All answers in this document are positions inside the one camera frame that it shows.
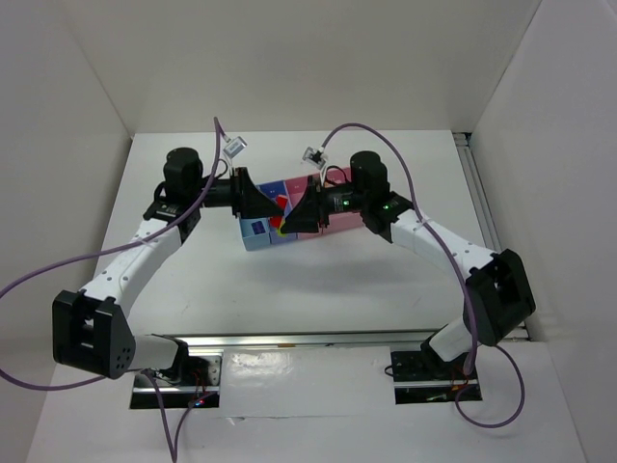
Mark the aluminium rail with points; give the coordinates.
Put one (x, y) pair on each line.
(302, 340)

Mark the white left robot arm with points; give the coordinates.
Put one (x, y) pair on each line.
(90, 329)

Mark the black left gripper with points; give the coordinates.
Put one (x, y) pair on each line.
(239, 193)

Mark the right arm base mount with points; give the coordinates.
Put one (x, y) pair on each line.
(419, 377)

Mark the dark blue lego brick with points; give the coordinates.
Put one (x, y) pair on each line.
(258, 227)

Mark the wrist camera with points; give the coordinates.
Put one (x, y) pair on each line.
(234, 147)
(315, 157)

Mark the blue container tray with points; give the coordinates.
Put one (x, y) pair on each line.
(258, 242)

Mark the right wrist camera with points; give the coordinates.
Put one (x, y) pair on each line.
(315, 157)

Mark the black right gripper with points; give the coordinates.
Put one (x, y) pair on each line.
(321, 202)

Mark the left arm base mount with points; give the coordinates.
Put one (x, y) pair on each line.
(200, 381)

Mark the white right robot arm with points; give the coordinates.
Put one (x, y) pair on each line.
(496, 290)

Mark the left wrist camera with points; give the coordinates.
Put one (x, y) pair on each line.
(234, 147)

